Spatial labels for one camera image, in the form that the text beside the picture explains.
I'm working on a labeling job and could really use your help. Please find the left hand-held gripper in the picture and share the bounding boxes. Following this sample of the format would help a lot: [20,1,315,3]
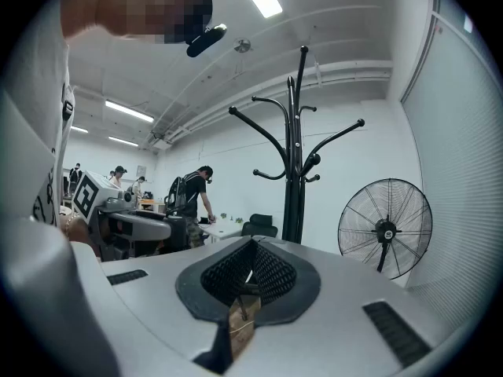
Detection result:
[72,170,189,261]

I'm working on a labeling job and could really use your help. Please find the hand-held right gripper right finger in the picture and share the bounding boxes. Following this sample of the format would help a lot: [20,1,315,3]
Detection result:
[230,235,459,377]

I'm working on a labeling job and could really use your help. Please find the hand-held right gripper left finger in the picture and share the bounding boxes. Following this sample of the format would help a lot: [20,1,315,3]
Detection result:
[72,235,255,377]

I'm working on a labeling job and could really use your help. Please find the black coat stand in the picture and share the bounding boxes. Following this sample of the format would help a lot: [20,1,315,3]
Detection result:
[229,45,365,245]

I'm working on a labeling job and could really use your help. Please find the person's left forearm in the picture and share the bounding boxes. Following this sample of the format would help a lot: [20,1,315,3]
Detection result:
[58,216,103,258]

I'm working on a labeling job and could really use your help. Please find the white desk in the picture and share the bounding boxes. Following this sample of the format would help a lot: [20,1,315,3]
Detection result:
[198,220,244,245]

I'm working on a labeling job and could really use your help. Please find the black standing fan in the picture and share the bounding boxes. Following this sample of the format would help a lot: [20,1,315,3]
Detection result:
[337,178,433,280]

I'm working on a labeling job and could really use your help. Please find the black office chair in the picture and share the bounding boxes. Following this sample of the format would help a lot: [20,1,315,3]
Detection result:
[240,213,279,238]

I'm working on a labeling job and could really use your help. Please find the person's grey shirt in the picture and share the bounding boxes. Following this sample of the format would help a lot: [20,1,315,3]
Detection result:
[0,0,121,377]

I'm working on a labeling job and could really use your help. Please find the white ceiling pipes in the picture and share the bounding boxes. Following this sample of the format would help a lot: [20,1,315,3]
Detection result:
[149,59,394,148]

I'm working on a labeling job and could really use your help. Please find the person's head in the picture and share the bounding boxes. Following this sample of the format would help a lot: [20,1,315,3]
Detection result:
[61,0,215,46]

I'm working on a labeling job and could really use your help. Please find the grey shoulder strap with buckle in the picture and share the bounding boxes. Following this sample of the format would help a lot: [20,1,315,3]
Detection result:
[61,84,76,121]

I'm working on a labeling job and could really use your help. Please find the black head camera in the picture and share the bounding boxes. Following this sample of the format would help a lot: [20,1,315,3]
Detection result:
[185,23,228,58]

